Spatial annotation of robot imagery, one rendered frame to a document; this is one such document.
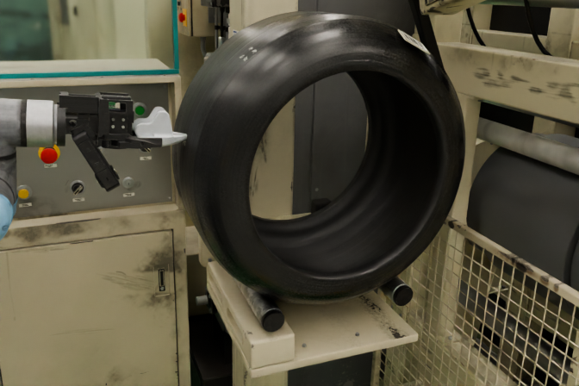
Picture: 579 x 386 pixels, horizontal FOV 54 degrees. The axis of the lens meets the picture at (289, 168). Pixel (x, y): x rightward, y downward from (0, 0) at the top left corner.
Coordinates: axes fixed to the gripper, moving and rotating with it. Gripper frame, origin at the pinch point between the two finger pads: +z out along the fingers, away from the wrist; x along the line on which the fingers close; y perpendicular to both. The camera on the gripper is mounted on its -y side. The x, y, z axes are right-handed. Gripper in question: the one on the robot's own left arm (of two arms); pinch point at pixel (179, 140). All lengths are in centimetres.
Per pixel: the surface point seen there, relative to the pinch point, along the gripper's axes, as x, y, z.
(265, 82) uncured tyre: -11.0, 12.6, 10.8
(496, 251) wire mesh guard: -15, -18, 62
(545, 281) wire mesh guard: -28, -18, 62
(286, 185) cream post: 26.5, -17.3, 32.4
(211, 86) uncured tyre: -2.3, 10.1, 4.3
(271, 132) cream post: 26.5, -4.0, 27.0
